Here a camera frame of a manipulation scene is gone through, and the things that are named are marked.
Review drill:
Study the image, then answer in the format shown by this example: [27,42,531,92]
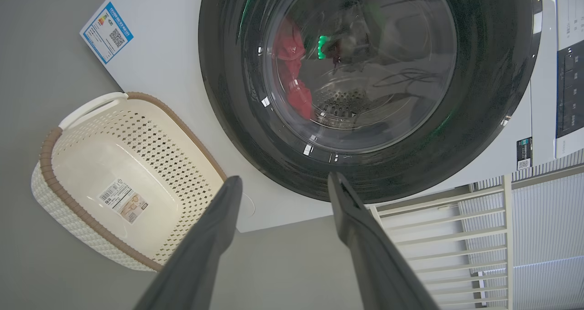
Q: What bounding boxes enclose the plain red garment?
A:
[287,78,316,121]

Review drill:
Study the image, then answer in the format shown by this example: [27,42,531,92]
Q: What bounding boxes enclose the cream perforated laundry basket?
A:
[31,92,228,272]

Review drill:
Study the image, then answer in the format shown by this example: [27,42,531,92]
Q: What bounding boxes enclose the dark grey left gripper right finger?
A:
[328,172,441,310]

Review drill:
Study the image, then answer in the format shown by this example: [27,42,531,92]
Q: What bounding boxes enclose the blue energy label sticker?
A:
[83,2,134,65]

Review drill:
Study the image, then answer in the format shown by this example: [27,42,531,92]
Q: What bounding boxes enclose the dark washing machine control panel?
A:
[556,41,584,139]

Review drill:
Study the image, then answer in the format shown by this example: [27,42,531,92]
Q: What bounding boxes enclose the white metal railing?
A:
[370,175,514,310]

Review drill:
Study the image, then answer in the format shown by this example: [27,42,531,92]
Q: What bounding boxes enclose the red garment with white stripes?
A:
[274,18,306,75]

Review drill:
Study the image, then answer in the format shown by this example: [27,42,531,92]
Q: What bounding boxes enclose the white front-load washing machine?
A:
[80,0,584,233]

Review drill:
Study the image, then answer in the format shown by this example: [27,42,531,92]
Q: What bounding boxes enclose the white barcode product label sticker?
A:
[99,179,149,224]

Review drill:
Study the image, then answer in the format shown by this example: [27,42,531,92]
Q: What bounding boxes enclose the washing machine door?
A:
[198,0,543,204]

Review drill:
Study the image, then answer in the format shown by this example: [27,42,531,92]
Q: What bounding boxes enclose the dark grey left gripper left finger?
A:
[133,175,243,310]

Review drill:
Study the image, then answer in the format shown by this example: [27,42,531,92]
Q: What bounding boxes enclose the small black QR sticker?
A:
[516,137,533,171]

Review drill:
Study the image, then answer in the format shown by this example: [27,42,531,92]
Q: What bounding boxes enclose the round white filter cover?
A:
[237,192,255,218]

